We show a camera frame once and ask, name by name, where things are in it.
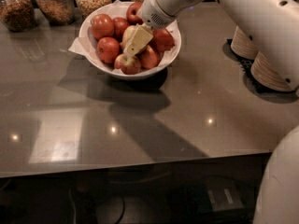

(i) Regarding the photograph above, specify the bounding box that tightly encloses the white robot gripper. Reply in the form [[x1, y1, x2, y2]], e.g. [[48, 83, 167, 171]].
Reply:
[[123, 0, 204, 57]]

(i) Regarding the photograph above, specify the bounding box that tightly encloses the glass jar brown cereal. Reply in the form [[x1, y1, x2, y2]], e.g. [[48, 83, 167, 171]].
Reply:
[[36, 0, 75, 25]]

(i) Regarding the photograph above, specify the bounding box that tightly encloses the yellow-green apple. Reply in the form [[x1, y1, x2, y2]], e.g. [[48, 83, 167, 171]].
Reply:
[[120, 25, 135, 49]]

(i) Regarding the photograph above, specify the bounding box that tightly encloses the red-yellow apple at front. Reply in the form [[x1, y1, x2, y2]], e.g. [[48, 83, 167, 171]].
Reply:
[[114, 54, 141, 75]]

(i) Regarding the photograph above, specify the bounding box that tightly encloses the white paper bowl liner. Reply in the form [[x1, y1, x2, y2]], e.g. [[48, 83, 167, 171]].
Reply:
[[69, 0, 181, 71]]

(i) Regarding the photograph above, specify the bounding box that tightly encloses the glass jar far left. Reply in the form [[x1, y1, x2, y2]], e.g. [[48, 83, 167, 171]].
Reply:
[[0, 0, 36, 32]]

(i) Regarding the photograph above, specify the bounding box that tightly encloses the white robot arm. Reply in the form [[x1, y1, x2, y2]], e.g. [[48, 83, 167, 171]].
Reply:
[[124, 0, 299, 224]]

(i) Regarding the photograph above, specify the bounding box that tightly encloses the red apple lower left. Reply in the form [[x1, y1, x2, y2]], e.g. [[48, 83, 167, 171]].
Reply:
[[96, 37, 120, 64]]

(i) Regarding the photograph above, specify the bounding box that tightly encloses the red apple lower right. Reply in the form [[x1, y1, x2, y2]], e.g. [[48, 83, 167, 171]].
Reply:
[[138, 45, 161, 69]]

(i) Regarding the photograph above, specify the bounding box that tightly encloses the dark red apple behind centre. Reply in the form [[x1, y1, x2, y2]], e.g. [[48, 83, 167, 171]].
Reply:
[[113, 17, 130, 41]]

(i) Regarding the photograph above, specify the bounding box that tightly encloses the front stack of paper bowls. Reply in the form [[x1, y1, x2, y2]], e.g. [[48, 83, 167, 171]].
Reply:
[[250, 51, 292, 92]]

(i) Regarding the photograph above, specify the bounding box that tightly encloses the rear stack of paper bowls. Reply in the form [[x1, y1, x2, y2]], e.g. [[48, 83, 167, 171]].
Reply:
[[231, 27, 258, 60]]

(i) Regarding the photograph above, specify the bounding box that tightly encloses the red apple at top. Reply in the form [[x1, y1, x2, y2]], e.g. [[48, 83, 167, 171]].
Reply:
[[126, 2, 143, 25]]

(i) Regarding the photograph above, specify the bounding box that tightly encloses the red apple upper left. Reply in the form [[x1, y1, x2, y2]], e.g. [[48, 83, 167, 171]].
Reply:
[[91, 14, 114, 40]]

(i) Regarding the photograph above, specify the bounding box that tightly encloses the black rubber mat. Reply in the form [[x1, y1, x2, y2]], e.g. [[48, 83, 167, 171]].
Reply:
[[226, 39, 265, 93]]

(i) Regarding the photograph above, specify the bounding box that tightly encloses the black cable on floor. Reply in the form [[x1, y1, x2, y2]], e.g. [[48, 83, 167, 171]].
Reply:
[[113, 194, 126, 224]]

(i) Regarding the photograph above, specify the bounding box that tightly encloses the dark box under table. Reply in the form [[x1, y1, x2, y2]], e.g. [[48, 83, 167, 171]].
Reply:
[[181, 179, 246, 217]]

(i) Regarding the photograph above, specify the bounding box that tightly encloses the white ceramic bowl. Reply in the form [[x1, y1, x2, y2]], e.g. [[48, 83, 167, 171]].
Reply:
[[73, 0, 181, 80]]

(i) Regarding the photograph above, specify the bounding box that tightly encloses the red apple right side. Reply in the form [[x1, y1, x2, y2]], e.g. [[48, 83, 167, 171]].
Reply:
[[150, 29, 175, 52]]

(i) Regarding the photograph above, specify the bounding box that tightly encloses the stack of paper bowls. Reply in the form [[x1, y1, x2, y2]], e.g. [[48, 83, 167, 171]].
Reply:
[[231, 27, 258, 60], [250, 51, 292, 92]]

